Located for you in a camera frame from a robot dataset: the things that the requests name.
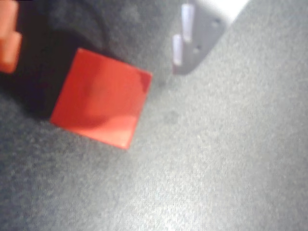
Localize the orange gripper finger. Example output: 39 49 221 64
0 0 23 74

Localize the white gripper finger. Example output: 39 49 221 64
172 0 251 75

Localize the red cube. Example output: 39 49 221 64
50 47 154 150

